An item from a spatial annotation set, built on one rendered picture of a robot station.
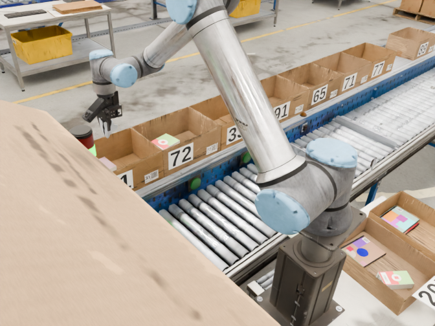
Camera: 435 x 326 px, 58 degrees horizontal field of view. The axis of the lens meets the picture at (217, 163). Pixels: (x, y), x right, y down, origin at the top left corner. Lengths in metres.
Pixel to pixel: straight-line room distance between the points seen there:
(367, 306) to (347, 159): 0.82
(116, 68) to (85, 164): 1.29
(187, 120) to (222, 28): 1.39
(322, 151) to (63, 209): 1.03
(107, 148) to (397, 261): 1.51
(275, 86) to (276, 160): 1.87
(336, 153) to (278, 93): 1.75
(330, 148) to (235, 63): 0.38
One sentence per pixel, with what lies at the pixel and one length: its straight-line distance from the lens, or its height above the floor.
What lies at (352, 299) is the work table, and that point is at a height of 0.75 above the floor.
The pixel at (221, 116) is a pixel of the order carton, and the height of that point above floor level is 0.89.
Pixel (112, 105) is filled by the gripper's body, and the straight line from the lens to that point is 1.75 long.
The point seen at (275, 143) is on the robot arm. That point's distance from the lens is 1.05.
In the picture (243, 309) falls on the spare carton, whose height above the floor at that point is 1.99.
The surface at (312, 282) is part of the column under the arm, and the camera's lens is 1.43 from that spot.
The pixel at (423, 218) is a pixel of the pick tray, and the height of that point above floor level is 0.77.
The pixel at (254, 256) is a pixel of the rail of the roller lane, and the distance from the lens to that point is 1.87.
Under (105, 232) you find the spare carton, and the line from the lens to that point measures 0.18.
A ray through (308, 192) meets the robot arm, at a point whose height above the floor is 1.48.
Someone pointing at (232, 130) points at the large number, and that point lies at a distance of 2.25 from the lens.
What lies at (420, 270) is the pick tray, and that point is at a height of 0.77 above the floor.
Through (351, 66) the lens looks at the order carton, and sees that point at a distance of 3.45.
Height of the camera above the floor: 2.13
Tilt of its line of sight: 35 degrees down
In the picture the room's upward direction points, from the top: 3 degrees clockwise
